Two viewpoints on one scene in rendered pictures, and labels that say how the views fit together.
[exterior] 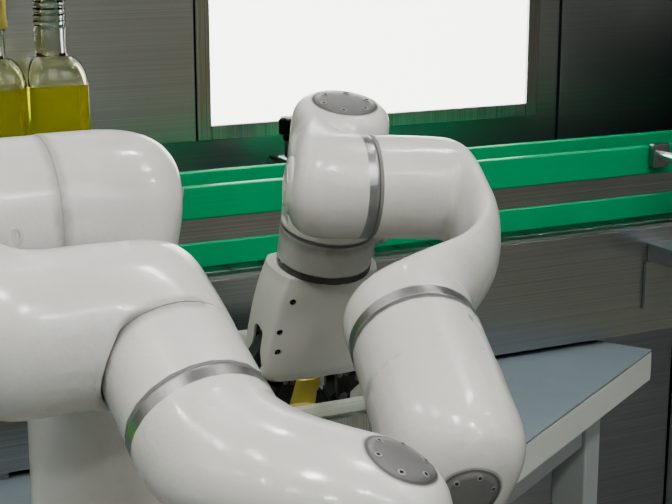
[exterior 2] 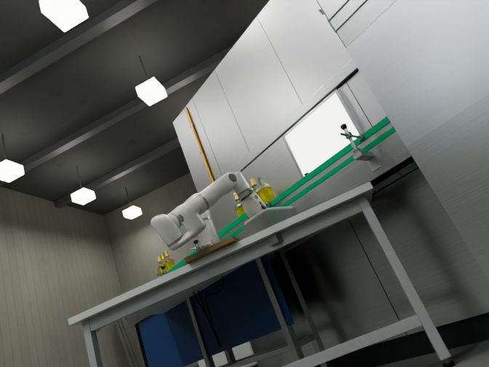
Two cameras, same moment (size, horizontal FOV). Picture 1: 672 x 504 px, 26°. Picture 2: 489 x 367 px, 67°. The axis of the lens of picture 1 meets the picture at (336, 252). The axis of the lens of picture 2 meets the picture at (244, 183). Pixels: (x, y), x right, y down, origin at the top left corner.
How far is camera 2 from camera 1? 1.87 m
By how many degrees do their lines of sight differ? 75
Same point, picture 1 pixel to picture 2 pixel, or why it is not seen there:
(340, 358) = (255, 210)
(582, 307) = (356, 179)
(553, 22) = (365, 120)
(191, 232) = (283, 201)
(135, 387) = not seen: hidden behind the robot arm
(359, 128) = not seen: hidden behind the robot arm
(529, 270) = (340, 178)
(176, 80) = (297, 177)
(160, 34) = (292, 171)
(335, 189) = not seen: hidden behind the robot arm
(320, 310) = (246, 204)
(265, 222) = (292, 194)
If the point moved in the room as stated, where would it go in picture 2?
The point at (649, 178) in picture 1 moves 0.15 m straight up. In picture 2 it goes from (363, 143) to (348, 116)
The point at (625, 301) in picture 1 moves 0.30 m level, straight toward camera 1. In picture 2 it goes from (367, 172) to (305, 194)
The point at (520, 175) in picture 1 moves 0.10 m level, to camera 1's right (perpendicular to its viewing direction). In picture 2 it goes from (332, 160) to (341, 149)
